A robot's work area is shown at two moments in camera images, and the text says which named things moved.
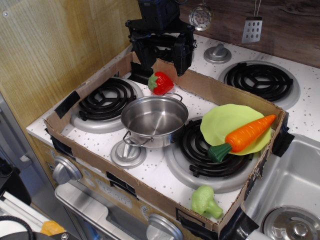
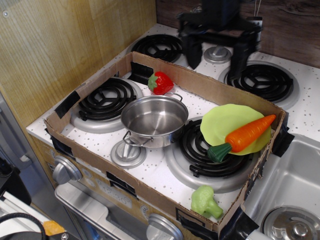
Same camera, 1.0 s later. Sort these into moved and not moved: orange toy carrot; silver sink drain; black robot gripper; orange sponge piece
Moved: black robot gripper
Not moved: orange sponge piece; silver sink drain; orange toy carrot
